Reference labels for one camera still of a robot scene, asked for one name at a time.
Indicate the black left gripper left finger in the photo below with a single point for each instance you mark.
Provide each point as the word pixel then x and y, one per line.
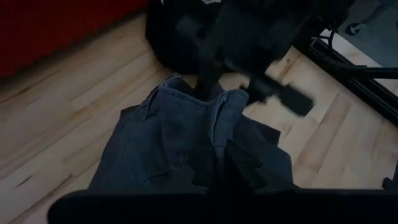
pixel 204 174

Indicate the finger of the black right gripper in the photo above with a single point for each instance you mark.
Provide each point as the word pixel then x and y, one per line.
pixel 286 99
pixel 210 82

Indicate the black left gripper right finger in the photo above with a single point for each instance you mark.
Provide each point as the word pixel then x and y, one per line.
pixel 242 171

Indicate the dark grey cargo shorts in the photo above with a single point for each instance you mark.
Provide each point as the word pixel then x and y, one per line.
pixel 161 133

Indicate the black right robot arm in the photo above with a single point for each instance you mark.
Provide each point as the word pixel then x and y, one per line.
pixel 326 15

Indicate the red plastic laundry bin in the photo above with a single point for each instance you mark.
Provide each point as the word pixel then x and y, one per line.
pixel 46 28

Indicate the grey office chair base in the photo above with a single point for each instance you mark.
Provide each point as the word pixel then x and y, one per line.
pixel 353 28

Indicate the black aluminium table frame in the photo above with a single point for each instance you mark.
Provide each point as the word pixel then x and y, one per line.
pixel 357 77

